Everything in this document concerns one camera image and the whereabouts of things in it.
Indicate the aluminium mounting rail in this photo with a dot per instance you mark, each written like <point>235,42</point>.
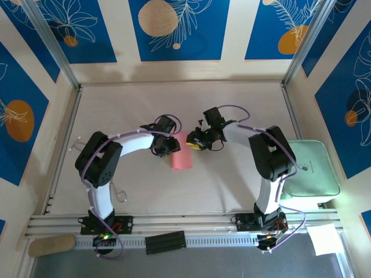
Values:
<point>185,221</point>

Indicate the aluminium frame post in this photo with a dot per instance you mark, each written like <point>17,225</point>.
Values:
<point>52,43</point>
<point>307,43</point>

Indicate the oval cork block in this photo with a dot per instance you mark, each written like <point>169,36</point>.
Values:
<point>52,245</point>

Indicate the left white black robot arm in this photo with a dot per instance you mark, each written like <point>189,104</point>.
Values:
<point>100,199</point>

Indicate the blue floral wall panel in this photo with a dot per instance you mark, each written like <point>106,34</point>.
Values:
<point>327,37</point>
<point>203,43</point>
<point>26,150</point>
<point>32,43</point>
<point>95,49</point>
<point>266,29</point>
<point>333,139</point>

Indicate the black ribbed block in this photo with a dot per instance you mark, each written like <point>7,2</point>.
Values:
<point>165,242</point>

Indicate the white paper note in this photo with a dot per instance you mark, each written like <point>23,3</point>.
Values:
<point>324,239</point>

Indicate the mint green zip pouch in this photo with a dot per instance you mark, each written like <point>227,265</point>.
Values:
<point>316,173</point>

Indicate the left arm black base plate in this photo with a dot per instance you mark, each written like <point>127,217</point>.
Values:
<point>124,224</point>

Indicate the silver metal forceps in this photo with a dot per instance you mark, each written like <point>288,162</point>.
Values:
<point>125,199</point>

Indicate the pink paper sheet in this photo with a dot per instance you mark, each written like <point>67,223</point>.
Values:
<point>182,159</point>

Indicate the aluminium table edge rail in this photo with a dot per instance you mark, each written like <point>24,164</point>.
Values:
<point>71,116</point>
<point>292,116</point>

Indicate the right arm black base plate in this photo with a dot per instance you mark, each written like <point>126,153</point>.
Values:
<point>245,221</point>

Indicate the blue tube stethoscope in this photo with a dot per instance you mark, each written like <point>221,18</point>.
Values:
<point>71,149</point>

